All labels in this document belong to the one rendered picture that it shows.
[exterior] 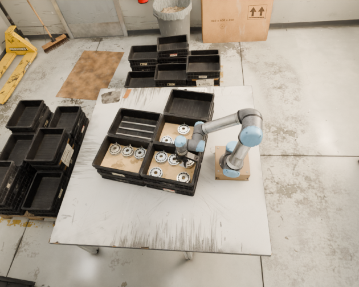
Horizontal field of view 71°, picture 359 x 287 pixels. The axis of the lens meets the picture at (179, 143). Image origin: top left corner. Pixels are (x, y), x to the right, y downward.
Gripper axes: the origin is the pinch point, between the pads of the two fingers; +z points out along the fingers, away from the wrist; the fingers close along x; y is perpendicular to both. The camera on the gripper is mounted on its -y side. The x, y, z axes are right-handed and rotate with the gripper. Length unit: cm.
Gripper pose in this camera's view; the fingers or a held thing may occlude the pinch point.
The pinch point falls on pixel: (187, 164)
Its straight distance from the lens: 193.5
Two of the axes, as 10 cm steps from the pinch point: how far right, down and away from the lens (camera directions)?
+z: 1.0, 5.2, 8.5
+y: -9.7, -1.5, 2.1
